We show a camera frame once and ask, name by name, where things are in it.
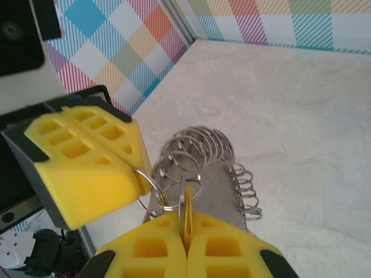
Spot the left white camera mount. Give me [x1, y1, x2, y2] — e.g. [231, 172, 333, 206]
[0, 39, 69, 116]

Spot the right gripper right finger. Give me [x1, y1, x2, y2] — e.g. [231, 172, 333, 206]
[187, 213, 299, 278]

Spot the aluminium frame side rail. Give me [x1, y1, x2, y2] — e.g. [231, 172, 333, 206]
[77, 225, 97, 261]

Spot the aluminium frame corner post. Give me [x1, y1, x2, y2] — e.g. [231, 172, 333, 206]
[163, 0, 201, 49]

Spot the metal strap with key rings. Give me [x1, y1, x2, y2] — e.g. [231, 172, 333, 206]
[134, 126, 263, 232]

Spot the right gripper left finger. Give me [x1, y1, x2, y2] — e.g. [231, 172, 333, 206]
[77, 211, 188, 278]

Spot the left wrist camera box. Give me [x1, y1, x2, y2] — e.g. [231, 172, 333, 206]
[0, 0, 63, 78]

